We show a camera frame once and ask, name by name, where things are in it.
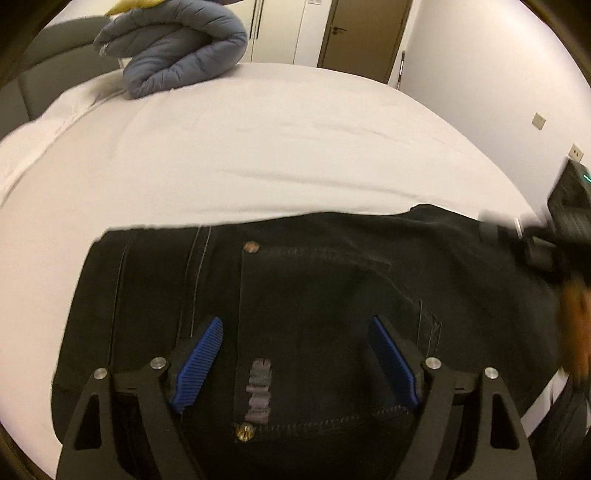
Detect grey rolled duvet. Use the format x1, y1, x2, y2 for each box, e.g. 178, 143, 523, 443
93, 0, 249, 99

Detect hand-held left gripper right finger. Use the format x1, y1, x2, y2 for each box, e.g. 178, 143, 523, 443
368, 316, 539, 480

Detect brown wooden door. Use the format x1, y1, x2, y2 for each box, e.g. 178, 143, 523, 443
317, 0, 413, 84

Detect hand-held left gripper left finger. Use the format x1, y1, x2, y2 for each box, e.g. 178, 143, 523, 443
56, 316, 225, 480

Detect white wardrobe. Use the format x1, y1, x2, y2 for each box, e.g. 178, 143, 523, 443
228, 0, 335, 68

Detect person's right hand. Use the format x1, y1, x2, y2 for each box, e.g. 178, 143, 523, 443
556, 272, 591, 384

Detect grey upholstered headboard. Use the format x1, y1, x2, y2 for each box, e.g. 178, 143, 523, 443
0, 21, 123, 139

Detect yellow cloth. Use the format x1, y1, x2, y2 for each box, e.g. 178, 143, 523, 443
102, 0, 169, 18

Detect black denim pants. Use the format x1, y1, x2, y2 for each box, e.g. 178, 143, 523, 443
51, 204, 571, 480

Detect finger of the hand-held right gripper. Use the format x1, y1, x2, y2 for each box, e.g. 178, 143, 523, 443
478, 210, 532, 250

